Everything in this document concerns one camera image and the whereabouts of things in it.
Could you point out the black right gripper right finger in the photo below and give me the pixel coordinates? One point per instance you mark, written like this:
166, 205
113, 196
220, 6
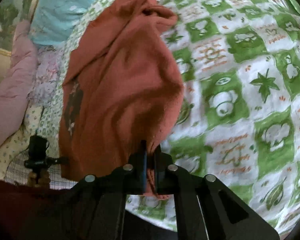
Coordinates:
205, 208

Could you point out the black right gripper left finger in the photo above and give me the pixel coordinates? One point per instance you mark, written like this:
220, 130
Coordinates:
95, 207

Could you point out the rust red knit sweater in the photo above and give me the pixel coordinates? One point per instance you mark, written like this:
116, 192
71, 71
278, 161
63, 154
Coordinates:
122, 87

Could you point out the dark red sleeve forearm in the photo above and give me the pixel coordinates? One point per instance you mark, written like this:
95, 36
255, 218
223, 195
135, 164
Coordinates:
39, 213

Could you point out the person's left hand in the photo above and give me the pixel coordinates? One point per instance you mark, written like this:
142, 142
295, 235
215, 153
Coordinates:
39, 181

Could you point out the cream dotted cloth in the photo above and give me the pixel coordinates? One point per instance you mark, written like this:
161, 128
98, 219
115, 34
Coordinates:
19, 141

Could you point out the pale floral fabric pile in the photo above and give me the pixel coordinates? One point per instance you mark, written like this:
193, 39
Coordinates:
46, 76

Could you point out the framed green landscape picture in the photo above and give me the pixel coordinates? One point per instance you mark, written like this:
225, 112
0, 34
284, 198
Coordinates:
11, 13

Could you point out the teal floral quilt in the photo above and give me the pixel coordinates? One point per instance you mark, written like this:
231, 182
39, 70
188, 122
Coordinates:
54, 20

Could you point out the green white checkered bedsheet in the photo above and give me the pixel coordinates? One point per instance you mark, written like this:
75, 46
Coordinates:
240, 119

